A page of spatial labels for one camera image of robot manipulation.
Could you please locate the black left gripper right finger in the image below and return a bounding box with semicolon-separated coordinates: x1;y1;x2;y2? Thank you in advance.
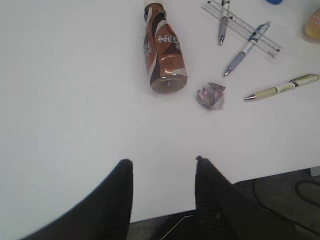
195;155;320;240

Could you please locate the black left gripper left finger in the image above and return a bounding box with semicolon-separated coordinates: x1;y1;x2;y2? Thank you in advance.
26;159;133;240

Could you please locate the large pinkish paper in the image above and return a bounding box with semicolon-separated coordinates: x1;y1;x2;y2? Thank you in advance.
197;82;226;111

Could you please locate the brown Nescafe coffee bottle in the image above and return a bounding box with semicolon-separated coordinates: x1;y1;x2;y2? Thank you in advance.
143;0;188;94

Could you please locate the sugared bread roll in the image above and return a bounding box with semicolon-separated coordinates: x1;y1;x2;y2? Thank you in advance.
304;9;320;40

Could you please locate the cream barrel pen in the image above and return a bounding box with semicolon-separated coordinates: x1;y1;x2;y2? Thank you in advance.
244;74;320;102

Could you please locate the blue patterned pen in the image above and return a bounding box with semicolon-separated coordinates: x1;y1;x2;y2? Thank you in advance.
223;21;271;77

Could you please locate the grey grip pen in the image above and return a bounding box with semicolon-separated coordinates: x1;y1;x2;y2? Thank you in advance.
218;0;230;45

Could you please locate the blue pencil sharpener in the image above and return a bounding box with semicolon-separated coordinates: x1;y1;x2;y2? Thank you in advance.
265;0;283;5

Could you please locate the clear plastic ruler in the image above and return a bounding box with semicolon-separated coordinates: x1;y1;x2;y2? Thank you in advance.
201;0;282;59

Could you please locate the black cable under table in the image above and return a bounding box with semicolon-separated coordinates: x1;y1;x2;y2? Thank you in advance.
252;177;320;230

